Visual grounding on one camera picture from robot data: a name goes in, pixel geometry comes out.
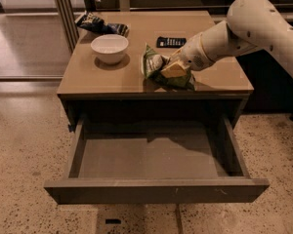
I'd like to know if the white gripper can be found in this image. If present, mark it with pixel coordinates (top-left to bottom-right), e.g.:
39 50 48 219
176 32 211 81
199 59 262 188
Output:
160 33 214 78

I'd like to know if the black calculator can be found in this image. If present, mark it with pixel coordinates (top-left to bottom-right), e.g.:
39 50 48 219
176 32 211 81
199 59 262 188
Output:
156 37 187 49

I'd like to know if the white ceramic bowl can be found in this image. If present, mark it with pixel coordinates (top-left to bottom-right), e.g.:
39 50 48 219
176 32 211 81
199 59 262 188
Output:
91 34 129 64

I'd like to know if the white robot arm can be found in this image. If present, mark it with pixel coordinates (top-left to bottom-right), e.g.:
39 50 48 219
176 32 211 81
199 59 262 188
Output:
161 0 293 79

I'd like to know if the open top drawer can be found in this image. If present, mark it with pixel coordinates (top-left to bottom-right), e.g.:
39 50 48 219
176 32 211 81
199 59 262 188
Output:
44 116 270 204

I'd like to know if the green jalapeno chip bag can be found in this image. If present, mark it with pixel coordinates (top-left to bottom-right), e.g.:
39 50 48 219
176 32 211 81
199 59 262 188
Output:
141 45 195 91

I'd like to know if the brown drawer cabinet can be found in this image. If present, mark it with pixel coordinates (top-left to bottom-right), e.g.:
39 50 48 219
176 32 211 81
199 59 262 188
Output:
58 11 253 132

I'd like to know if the dark blue chip bag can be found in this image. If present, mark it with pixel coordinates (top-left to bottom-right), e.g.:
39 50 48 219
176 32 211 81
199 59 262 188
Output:
75 12 129 37

